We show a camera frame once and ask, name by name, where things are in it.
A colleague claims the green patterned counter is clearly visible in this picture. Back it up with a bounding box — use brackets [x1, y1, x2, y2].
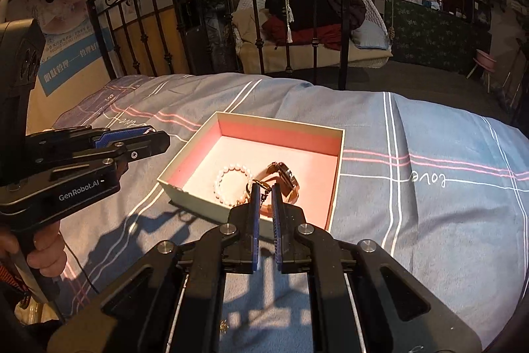
[390, 0, 493, 72]

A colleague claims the pink-lined jewelry box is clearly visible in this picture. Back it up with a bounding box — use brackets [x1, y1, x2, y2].
[157, 111, 346, 232]

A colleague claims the baby wall poster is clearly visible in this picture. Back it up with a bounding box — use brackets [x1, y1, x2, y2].
[25, 0, 117, 98]

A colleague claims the beige cushion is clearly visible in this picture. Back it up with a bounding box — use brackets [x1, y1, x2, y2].
[231, 9, 274, 48]

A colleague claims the pink pearl bracelet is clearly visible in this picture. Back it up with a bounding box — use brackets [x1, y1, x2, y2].
[213, 164, 254, 207]

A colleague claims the white wicker swing chair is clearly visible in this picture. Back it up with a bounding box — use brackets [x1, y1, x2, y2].
[230, 0, 394, 75]

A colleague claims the black garment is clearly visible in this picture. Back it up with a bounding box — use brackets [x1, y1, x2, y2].
[264, 0, 368, 32]

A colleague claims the rose gold wristwatch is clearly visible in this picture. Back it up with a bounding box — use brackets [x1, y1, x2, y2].
[252, 161, 301, 220]

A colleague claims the pink stool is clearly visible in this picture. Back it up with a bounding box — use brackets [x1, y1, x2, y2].
[467, 49, 499, 93]

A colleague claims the blue plaid bed sheet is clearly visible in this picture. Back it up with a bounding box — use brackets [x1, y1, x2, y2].
[25, 72, 529, 353]

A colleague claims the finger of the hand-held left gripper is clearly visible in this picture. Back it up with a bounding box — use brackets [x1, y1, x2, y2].
[37, 131, 171, 181]
[27, 125, 156, 149]

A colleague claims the black cable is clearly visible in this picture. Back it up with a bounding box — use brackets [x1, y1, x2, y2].
[61, 239, 101, 295]

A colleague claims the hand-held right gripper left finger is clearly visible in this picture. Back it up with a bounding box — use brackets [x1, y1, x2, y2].
[47, 185, 261, 353]

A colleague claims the black metal bed frame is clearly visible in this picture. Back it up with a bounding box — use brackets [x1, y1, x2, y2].
[86, 0, 350, 91]

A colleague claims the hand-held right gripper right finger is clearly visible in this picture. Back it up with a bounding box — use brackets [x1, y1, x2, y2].
[271, 186, 483, 353]

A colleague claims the grey pillow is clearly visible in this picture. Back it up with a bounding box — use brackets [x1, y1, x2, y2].
[351, 20, 391, 48]

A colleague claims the person's left hand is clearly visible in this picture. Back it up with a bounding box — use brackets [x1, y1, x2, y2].
[0, 224, 67, 284]

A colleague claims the red garment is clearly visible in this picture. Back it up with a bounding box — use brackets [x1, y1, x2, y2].
[264, 16, 353, 50]

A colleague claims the small gold ring pendant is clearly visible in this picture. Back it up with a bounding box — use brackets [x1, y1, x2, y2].
[247, 179, 275, 197]

